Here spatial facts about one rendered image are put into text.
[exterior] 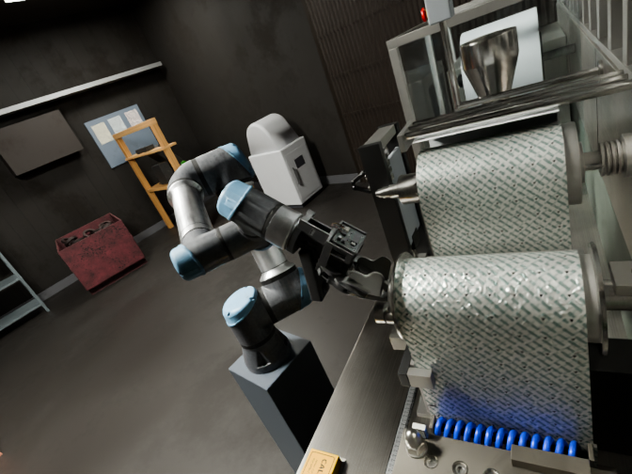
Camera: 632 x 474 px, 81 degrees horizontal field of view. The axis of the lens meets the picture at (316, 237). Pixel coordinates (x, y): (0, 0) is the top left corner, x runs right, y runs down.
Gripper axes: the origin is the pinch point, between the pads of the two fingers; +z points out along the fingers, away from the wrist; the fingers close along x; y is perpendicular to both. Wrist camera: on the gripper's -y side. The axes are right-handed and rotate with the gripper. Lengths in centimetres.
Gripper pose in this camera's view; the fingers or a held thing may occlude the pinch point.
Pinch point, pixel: (389, 294)
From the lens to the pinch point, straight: 67.8
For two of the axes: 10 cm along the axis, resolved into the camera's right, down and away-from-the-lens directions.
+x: 4.2, -5.3, 7.4
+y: 2.7, -7.0, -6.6
